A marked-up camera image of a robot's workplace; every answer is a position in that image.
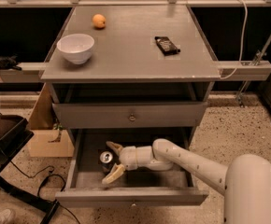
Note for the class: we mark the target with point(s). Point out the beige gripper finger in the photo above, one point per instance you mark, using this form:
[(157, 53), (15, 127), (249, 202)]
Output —
[(115, 173), (117, 148)]

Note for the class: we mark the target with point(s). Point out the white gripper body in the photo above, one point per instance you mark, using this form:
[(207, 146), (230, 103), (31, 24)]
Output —
[(129, 158)]

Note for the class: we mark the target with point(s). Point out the red bull can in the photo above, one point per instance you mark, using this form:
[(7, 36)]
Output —
[(106, 159)]

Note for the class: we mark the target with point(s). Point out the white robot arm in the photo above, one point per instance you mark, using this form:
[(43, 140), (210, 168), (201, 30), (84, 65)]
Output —
[(245, 183)]

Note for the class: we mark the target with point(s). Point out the open grey middle drawer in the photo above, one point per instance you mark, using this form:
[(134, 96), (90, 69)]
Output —
[(142, 187)]

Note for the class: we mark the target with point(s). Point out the closed grey upper drawer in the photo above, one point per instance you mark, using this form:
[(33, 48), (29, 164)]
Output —
[(124, 115)]

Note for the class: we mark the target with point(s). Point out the grey drawer cabinet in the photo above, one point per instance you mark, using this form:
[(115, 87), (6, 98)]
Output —
[(75, 91)]

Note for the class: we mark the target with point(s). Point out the cardboard box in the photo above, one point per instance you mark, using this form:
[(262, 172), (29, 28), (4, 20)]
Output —
[(50, 139)]

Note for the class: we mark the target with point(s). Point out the white bowl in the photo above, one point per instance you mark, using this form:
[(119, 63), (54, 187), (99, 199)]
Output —
[(76, 48)]

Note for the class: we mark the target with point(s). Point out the black chair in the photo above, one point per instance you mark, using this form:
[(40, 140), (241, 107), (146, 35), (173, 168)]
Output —
[(14, 135)]

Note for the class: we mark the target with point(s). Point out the black snack bar packet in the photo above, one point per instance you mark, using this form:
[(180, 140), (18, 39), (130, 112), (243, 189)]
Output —
[(166, 46)]

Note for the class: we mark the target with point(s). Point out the white shoe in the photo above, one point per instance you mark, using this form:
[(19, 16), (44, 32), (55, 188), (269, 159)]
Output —
[(7, 216)]

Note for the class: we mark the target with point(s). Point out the orange fruit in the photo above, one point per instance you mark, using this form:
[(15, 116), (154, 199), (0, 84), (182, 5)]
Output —
[(99, 21)]

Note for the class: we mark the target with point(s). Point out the black bag on ledge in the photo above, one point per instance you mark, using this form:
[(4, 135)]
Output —
[(9, 63)]

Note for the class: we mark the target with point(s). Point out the metal railing frame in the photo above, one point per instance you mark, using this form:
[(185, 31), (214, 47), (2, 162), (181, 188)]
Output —
[(48, 0)]

